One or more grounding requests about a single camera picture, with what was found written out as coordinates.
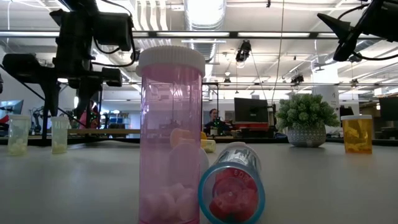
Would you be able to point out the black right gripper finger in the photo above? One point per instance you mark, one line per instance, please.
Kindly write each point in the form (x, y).
(340, 29)

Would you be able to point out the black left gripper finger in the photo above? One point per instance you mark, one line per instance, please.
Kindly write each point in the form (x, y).
(49, 93)
(88, 93)

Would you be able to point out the clear pill bottle pale pills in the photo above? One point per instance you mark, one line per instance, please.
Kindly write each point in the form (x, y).
(18, 137)
(59, 137)

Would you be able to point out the orange pill bottle white cap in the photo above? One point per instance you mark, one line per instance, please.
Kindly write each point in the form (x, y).
(203, 136)
(357, 137)

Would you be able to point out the clear pill bottle yellow pills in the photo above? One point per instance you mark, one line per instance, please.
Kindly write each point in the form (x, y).
(210, 145)

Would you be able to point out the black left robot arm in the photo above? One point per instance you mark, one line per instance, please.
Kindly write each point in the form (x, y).
(79, 3)

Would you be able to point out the person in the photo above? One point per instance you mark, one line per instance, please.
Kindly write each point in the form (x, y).
(214, 119)
(82, 119)

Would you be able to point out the black computer monitor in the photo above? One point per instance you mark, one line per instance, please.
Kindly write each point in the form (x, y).
(388, 109)
(11, 107)
(251, 109)

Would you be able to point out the black overhead rig bar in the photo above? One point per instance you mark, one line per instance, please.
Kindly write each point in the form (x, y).
(280, 34)

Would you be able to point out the pink pill bottle white cap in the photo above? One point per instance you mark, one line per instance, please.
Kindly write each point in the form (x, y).
(170, 124)

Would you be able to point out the green artificial potted plant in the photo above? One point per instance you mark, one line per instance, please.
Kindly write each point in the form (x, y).
(306, 124)

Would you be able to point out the red box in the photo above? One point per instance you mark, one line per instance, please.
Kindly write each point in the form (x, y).
(253, 125)

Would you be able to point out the grey table mat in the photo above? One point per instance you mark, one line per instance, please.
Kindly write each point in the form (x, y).
(311, 186)

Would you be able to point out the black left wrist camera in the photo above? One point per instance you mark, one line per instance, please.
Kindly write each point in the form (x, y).
(112, 31)

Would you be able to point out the black overhead camera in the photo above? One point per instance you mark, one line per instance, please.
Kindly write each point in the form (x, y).
(243, 51)

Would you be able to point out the silver ventilation duct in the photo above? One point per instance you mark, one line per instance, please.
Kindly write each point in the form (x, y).
(203, 15)

